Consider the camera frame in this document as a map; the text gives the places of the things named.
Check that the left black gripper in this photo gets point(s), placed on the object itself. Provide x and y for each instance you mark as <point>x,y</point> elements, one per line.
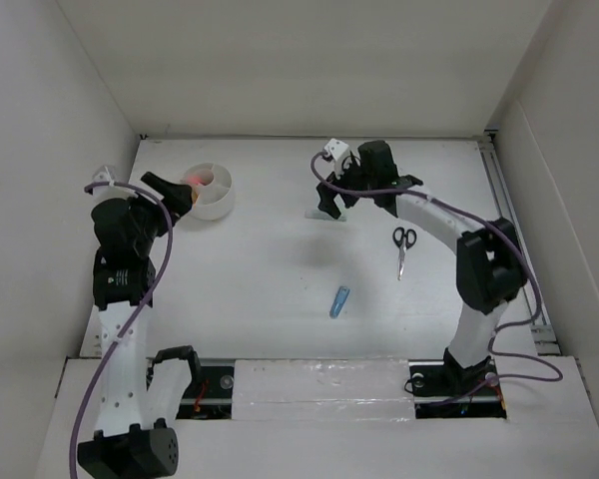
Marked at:
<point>177,196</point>

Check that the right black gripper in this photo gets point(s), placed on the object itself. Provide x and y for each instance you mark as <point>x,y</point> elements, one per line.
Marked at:
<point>327,202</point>

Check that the green highlighter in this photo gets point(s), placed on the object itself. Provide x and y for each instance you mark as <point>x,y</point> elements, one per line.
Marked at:
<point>322,216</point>

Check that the red thin pen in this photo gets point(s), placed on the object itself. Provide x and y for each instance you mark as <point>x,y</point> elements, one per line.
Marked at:
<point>199,178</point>

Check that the blue capped marker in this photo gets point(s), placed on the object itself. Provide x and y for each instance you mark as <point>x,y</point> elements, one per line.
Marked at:
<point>339,301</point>

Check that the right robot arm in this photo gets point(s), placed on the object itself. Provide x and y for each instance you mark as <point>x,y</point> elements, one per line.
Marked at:
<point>489,270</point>

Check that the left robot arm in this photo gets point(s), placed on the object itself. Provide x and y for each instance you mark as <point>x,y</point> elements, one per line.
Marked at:
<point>125,424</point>

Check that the white round divided organizer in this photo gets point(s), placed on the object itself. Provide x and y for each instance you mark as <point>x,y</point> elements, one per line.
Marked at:
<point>216,199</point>

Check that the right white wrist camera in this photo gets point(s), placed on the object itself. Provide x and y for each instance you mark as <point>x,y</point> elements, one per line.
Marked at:
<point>337,152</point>

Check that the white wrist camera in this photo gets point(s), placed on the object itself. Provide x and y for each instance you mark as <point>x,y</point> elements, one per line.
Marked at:
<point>337,152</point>
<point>105,175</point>

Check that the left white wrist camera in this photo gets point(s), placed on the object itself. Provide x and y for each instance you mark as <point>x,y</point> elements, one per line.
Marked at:
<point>105,175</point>

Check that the black handled scissors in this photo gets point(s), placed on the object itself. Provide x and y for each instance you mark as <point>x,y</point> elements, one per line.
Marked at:
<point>404,239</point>

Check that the aluminium rail front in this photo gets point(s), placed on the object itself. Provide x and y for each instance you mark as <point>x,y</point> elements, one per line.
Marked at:
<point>211,399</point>

